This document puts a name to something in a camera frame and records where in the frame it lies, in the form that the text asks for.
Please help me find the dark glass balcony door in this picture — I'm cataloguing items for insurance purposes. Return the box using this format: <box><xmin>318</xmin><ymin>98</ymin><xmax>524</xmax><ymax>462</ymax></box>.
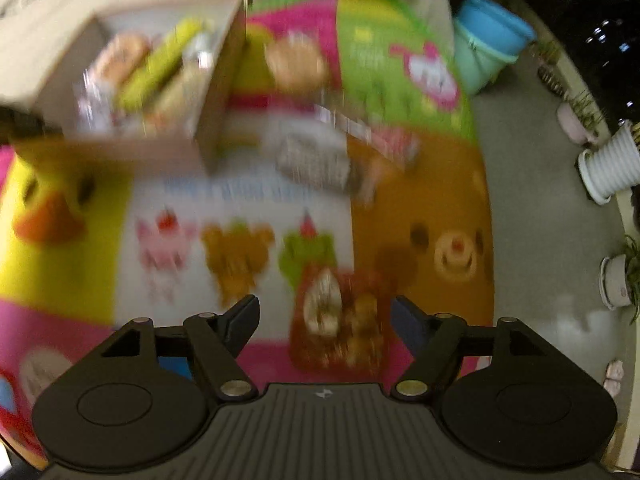
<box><xmin>440</xmin><ymin>0</ymin><xmax>640</xmax><ymax>128</ymax></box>

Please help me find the blue plastic bucket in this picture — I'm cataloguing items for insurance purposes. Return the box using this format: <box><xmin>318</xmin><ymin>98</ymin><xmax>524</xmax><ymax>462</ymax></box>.
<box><xmin>454</xmin><ymin>0</ymin><xmax>537</xmax><ymax>63</ymax></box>

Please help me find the small pink object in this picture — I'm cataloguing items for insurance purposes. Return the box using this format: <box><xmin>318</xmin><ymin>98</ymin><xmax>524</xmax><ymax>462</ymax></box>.
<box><xmin>602</xmin><ymin>359</ymin><xmax>627</xmax><ymax>397</ymax></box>

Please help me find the clear bread packet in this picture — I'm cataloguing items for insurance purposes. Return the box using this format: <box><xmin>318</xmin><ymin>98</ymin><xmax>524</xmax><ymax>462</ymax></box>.
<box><xmin>149</xmin><ymin>60</ymin><xmax>213</xmax><ymax>128</ymax></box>

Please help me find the red snack packet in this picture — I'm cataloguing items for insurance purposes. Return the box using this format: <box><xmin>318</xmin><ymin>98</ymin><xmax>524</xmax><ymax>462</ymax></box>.
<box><xmin>289</xmin><ymin>264</ymin><xmax>393</xmax><ymax>373</ymax></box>

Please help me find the teal plastic bucket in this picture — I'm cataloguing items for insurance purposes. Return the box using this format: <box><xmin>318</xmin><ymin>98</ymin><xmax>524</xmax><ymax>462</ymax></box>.
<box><xmin>454</xmin><ymin>24</ymin><xmax>517</xmax><ymax>97</ymax></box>

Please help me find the clear packet red label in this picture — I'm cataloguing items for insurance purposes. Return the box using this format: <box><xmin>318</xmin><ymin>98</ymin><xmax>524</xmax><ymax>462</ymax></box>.
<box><xmin>317</xmin><ymin>104</ymin><xmax>422</xmax><ymax>170</ymax></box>

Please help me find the small potted plant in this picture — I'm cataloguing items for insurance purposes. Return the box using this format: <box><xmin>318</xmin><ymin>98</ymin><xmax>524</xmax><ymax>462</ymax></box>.
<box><xmin>536</xmin><ymin>39</ymin><xmax>572</xmax><ymax>98</ymax></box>

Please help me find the colourful cartoon play mat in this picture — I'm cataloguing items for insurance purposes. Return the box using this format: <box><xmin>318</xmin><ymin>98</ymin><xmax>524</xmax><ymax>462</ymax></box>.
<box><xmin>0</xmin><ymin>0</ymin><xmax>497</xmax><ymax>463</ymax></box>

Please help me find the white round plant pot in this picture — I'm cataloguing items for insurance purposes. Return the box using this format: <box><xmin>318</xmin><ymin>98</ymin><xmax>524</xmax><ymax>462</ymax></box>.
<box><xmin>556</xmin><ymin>91</ymin><xmax>607</xmax><ymax>147</ymax></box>

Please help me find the yellow snack packet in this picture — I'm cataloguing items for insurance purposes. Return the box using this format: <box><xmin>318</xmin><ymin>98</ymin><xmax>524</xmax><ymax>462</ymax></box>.
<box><xmin>95</xmin><ymin>17</ymin><xmax>207</xmax><ymax>108</ymax></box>

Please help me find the white ribbed plant pot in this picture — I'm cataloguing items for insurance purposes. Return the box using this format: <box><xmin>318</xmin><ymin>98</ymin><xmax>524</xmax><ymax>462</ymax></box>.
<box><xmin>576</xmin><ymin>119</ymin><xmax>640</xmax><ymax>206</ymax></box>

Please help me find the clear brown pastry packet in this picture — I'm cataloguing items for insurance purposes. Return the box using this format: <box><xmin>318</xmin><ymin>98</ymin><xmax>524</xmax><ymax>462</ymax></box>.
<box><xmin>276</xmin><ymin>129</ymin><xmax>377</xmax><ymax>205</ymax></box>

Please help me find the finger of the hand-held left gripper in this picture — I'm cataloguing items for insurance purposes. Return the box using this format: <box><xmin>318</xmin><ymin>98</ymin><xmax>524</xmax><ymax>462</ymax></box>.
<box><xmin>0</xmin><ymin>105</ymin><xmax>63</xmax><ymax>142</ymax></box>

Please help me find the white pot with green plant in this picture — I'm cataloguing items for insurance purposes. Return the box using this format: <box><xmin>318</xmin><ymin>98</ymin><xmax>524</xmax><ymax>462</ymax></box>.
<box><xmin>599</xmin><ymin>234</ymin><xmax>640</xmax><ymax>323</ymax></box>

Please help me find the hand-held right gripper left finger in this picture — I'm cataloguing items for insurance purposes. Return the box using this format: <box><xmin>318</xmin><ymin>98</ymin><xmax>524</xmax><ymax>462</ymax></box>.
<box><xmin>102</xmin><ymin>294</ymin><xmax>261</xmax><ymax>402</ymax></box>

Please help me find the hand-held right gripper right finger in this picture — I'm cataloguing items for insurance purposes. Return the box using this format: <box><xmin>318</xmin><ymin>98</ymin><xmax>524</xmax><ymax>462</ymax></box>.
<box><xmin>390</xmin><ymin>295</ymin><xmax>543</xmax><ymax>402</ymax></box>

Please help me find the pale pink cardboard box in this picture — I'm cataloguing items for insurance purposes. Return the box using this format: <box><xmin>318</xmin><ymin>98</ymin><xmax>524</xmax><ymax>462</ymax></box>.
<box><xmin>12</xmin><ymin>0</ymin><xmax>252</xmax><ymax>177</ymax></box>

